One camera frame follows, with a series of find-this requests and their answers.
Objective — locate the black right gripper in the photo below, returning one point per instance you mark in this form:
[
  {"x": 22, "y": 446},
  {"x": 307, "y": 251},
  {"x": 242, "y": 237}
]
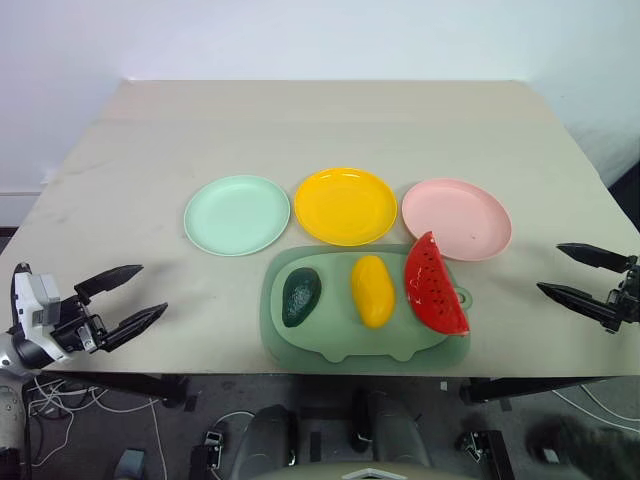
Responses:
[{"x": 631, "y": 300}]

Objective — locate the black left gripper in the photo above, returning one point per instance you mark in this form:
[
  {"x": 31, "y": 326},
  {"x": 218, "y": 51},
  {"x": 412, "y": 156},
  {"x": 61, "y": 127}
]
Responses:
[{"x": 75, "y": 327}]

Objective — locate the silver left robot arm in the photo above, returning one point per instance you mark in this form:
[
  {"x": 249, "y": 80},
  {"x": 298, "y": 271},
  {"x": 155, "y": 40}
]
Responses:
[{"x": 7, "y": 400}]

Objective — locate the pink plate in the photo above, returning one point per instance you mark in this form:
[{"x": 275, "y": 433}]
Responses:
[{"x": 465, "y": 215}]

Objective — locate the mint green plate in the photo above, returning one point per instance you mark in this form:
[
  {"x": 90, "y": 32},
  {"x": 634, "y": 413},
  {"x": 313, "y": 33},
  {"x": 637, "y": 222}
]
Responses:
[{"x": 235, "y": 217}]

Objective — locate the yellow plate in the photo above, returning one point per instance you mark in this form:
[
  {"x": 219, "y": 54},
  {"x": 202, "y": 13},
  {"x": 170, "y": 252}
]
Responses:
[{"x": 345, "y": 207}]

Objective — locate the red watermelon slice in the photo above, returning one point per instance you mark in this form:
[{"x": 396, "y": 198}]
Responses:
[{"x": 432, "y": 290}]

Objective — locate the grey floor block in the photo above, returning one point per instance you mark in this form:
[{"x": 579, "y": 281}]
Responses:
[{"x": 131, "y": 465}]

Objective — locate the dark green avocado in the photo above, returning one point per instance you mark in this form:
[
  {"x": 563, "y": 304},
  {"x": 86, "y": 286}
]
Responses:
[{"x": 300, "y": 297}]

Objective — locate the dark rounded shape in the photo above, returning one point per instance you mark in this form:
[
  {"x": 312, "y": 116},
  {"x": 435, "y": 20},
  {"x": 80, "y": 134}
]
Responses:
[
  {"x": 395, "y": 435},
  {"x": 267, "y": 440}
]

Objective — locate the green cutting board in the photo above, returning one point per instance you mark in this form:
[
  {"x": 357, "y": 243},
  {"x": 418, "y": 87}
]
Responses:
[{"x": 330, "y": 345}]

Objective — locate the yellow mango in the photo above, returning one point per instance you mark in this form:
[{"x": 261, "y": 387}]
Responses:
[{"x": 372, "y": 292}]

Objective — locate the black table frame bar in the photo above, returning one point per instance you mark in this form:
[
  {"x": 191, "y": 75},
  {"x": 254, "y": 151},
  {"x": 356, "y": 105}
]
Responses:
[
  {"x": 130, "y": 385},
  {"x": 525, "y": 387}
]

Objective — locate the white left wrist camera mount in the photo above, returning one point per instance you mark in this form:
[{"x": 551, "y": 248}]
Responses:
[{"x": 37, "y": 310}]

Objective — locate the black table foot bracket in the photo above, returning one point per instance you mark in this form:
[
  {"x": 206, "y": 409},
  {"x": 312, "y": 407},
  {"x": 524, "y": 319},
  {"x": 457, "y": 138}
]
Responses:
[
  {"x": 210, "y": 447},
  {"x": 485, "y": 450}
]

